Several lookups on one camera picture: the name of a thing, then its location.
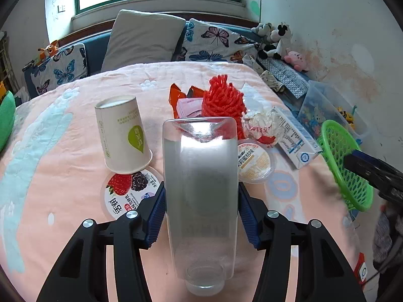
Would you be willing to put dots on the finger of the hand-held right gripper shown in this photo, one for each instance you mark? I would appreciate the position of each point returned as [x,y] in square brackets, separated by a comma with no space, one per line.
[393,195]
[368,165]

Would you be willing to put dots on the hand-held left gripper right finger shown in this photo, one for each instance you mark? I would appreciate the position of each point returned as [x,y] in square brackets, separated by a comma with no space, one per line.
[250,223]

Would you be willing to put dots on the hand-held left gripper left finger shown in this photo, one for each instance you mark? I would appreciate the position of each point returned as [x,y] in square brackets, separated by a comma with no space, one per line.
[156,217]

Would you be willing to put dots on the green plastic basket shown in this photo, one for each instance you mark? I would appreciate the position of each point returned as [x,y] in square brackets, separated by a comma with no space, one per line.
[337,144]

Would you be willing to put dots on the clear plastic bottle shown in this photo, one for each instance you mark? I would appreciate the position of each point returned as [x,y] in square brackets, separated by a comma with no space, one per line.
[201,195]

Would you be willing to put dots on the large orange snack packet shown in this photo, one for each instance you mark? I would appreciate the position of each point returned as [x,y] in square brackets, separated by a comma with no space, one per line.
[195,92]

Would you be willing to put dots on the grey knit cloth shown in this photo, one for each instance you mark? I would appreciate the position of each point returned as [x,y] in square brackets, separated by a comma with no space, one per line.
[385,229]

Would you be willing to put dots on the round berry print yogurt lid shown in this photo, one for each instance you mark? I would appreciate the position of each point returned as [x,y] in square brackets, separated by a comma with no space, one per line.
[119,188]

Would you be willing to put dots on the yellow toy truck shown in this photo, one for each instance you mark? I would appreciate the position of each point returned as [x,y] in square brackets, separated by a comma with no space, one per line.
[346,116]

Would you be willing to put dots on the round pudding cup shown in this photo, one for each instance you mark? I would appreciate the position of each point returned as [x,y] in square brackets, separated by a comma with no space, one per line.
[255,163]

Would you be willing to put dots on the white milk carton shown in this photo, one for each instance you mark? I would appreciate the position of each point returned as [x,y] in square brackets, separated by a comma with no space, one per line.
[296,138]

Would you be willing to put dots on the clear plastic storage box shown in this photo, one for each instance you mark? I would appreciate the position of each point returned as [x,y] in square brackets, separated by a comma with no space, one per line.
[318,100]

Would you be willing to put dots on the white paper cup green leaf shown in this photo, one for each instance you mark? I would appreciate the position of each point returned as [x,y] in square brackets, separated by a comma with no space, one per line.
[119,132]

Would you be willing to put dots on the crumpled white red wrapper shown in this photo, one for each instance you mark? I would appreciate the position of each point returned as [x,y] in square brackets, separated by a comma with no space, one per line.
[261,125]

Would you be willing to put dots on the peach fleece blanket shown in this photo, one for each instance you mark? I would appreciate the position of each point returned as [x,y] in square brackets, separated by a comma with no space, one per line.
[63,163]

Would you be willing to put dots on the pink packet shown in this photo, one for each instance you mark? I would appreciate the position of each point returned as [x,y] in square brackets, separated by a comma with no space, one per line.
[189,107]

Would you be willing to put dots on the black white patterned cloth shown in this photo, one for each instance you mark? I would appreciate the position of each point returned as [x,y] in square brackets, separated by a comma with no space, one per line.
[286,75]

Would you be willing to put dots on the small orange snack packet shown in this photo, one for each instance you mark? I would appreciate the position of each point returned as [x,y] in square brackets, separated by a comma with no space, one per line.
[176,96]

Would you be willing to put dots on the red chenille duster head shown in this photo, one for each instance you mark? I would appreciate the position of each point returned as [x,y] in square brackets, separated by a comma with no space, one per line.
[220,100]

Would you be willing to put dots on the pink plush toy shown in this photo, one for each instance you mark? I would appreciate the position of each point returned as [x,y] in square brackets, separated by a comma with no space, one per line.
[296,58]

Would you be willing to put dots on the beige printed cloth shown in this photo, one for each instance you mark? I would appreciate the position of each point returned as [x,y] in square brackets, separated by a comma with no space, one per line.
[270,80]

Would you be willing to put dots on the black white cow plush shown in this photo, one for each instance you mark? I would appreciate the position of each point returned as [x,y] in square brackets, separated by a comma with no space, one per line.
[280,37]

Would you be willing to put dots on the grey plush toy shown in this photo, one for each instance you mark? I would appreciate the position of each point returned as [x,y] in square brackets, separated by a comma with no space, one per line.
[263,29]

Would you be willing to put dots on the small butterfly print pillow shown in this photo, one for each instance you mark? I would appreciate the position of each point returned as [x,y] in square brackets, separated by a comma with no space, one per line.
[63,69]

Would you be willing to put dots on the green plush cushion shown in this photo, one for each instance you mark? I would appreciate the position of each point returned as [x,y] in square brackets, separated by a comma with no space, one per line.
[6,122]

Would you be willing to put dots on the plain beige pillow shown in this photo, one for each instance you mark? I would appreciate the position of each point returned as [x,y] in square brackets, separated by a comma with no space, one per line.
[141,37]

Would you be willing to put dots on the blue sofa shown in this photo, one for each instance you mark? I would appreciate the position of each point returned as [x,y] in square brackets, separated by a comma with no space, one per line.
[94,47]

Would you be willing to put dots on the large butterfly print pillow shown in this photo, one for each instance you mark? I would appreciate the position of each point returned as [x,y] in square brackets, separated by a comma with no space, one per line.
[217,42]

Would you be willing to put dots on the orange fox plush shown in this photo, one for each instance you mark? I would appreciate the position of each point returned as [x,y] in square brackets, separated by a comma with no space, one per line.
[48,49]

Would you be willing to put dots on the white wall switch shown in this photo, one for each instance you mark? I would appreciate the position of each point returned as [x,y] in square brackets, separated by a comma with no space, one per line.
[62,8]

